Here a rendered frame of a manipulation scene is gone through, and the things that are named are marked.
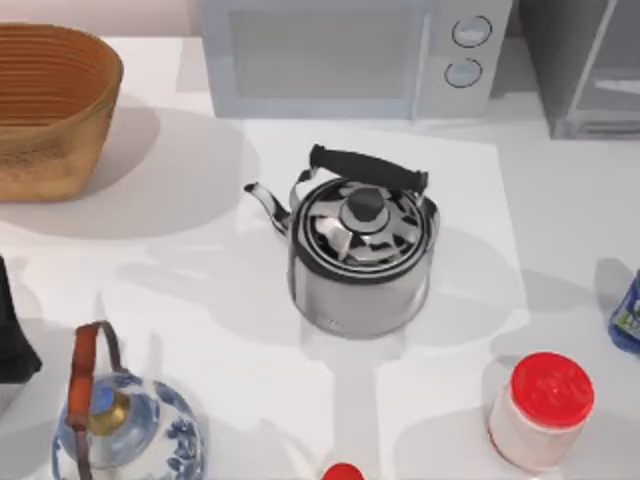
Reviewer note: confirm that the pale microwave oven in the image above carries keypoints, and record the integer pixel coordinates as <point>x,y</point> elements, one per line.
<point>320,55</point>

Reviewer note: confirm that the round microwave knob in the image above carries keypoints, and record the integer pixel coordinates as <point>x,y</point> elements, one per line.
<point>471,29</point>
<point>463,73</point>

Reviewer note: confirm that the red cap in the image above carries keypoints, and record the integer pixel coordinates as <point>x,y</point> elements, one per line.
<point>342,472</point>

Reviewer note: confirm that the blue and white porcelain teapot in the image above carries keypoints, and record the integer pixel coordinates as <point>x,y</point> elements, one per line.
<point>125,420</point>

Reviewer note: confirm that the white jar with red lid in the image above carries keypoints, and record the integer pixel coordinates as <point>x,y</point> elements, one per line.
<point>542,412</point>

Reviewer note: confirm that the woven brown basket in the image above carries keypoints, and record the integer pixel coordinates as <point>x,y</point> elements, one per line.
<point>45,125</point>

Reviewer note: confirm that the blue bottle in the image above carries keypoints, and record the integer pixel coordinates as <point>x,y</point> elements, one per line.
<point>627,317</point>

